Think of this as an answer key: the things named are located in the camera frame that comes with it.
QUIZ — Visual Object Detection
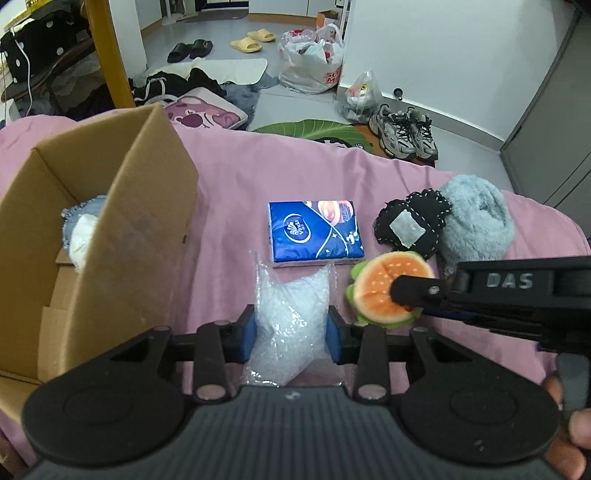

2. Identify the hamburger plush toy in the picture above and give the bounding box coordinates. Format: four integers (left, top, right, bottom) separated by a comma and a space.
346, 252, 435, 329

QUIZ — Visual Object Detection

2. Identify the clear plastic bag of filling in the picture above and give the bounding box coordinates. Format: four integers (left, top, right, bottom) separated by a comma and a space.
242, 252, 346, 387

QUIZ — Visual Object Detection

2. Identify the white plastic bag bundle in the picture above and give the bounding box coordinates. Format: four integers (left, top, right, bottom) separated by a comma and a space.
68, 214, 98, 272

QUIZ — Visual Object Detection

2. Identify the blue denim cloth piece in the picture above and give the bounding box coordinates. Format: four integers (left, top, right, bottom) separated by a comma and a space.
61, 195, 107, 251

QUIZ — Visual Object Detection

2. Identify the person's right hand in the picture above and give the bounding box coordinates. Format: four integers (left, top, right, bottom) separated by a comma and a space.
540, 374, 591, 480

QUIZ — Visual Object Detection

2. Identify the black stitched fabric pouch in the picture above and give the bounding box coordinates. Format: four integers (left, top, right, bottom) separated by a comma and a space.
374, 188, 452, 260

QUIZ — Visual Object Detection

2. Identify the grey fluffy cloth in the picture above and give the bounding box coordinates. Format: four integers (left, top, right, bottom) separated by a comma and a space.
440, 174, 515, 277

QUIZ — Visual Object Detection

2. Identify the blue tissue pack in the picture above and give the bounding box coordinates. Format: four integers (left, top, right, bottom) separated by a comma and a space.
267, 200, 365, 266

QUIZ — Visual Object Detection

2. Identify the grey cabinet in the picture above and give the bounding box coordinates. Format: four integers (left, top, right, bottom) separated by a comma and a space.
502, 14, 590, 222

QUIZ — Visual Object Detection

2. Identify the grey sneaker right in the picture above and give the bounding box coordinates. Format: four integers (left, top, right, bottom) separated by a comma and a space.
407, 107, 439, 163

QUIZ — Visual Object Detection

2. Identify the grey sneaker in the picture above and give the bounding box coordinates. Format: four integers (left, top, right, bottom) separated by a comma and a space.
407, 107, 439, 163
368, 104, 417, 160

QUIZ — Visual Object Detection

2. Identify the grey sneaker left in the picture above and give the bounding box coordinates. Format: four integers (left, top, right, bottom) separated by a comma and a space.
368, 104, 417, 160

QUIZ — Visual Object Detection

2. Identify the green leaf cartoon rug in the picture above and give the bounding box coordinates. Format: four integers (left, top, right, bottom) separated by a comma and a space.
254, 119, 375, 153

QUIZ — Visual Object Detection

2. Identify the brown cardboard box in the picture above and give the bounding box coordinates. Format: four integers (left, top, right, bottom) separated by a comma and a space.
1, 105, 198, 420

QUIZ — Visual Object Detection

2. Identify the pink bed sheet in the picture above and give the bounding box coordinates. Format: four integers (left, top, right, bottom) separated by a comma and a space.
0, 110, 590, 467

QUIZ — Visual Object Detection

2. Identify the clear bag of items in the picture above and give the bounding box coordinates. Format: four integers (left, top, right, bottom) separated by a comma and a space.
337, 70, 383, 124

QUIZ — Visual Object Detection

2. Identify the pink bear cushion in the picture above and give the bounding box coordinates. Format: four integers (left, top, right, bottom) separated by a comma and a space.
164, 87, 247, 130

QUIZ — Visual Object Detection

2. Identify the grey blue floor rug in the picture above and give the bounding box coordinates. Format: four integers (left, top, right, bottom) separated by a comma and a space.
221, 73, 280, 130

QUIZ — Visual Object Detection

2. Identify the white red shopping bag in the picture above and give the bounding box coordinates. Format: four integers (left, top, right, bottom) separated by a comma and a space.
277, 24, 344, 94

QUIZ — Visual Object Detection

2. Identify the black clothes pile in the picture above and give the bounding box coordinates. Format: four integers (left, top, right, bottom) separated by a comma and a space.
131, 68, 226, 106

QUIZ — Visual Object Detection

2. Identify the white floor mat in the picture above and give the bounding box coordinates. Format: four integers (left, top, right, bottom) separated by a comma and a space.
148, 58, 269, 85

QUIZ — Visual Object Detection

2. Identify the black slipper left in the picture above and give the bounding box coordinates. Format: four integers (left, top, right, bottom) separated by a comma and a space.
166, 43, 191, 64

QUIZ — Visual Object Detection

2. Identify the black slipper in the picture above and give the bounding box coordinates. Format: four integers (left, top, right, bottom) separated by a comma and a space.
189, 39, 213, 59
166, 43, 191, 64

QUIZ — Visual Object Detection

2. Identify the black slipper right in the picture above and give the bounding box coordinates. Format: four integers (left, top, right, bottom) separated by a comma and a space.
189, 39, 213, 59

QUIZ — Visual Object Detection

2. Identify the yellow slipper near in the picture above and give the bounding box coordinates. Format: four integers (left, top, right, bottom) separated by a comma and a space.
229, 37, 263, 54

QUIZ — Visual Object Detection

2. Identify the yellow slipper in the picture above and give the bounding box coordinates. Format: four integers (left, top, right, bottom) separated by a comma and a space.
247, 28, 276, 43
229, 37, 263, 54

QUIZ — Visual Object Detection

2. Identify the yellow slipper far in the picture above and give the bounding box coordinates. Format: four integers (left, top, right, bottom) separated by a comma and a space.
247, 28, 276, 43

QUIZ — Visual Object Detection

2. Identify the yellow leg round table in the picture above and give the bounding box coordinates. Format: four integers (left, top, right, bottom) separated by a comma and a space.
1, 1, 135, 108

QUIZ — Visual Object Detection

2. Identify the black polka dot bag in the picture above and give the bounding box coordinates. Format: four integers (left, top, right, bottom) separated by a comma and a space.
1, 9, 89, 83

